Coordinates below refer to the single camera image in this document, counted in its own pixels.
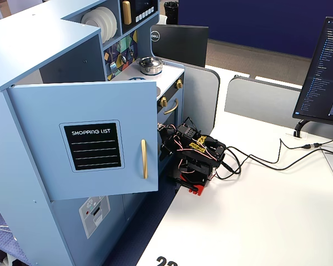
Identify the monitor with dark screen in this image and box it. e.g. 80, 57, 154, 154
292, 16, 333, 127

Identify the white toy plate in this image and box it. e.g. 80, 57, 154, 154
90, 7, 115, 40
99, 6, 118, 35
80, 10, 109, 44

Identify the black shopping list label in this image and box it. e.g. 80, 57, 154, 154
59, 119, 126, 174

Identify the dark blue office partition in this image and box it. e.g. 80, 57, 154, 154
177, 0, 333, 59

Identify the silver toy pot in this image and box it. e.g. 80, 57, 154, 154
136, 56, 164, 76

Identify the gold cabinet door handle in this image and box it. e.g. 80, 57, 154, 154
140, 139, 149, 180

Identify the grey rounded desk divider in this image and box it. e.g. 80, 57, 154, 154
224, 75, 304, 130
160, 59, 221, 131

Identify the black cable with connector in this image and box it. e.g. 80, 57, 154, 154
215, 137, 333, 180

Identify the red table clamp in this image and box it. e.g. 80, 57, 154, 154
188, 183, 206, 197

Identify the blue toy kitchen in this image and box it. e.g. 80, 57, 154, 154
0, 0, 185, 266

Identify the gold microwave handle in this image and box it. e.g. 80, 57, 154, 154
122, 0, 133, 26

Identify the black toy microwave door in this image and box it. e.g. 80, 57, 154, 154
119, 0, 159, 34

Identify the silver toy spatula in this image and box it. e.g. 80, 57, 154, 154
109, 46, 117, 70

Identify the black waste bin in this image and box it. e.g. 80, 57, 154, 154
164, 1, 180, 25

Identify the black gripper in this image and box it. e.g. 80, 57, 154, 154
157, 123, 200, 162

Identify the blue cabinet door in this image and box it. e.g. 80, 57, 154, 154
6, 79, 159, 202

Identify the black Dell monitor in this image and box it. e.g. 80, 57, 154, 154
150, 24, 210, 69

